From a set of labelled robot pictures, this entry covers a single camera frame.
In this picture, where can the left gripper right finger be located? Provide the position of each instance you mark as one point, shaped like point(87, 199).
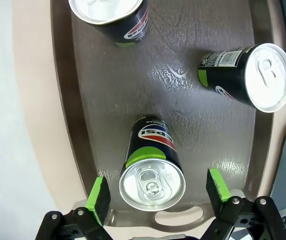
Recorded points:
point(216, 190)

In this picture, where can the taupe plastic serving tray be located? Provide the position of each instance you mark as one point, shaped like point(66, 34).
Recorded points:
point(132, 87)

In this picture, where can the black Pepsi can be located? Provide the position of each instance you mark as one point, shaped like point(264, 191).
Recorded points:
point(152, 185)
point(107, 10)
point(267, 77)

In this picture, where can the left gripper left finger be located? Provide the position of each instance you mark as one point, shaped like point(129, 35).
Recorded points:
point(100, 200)

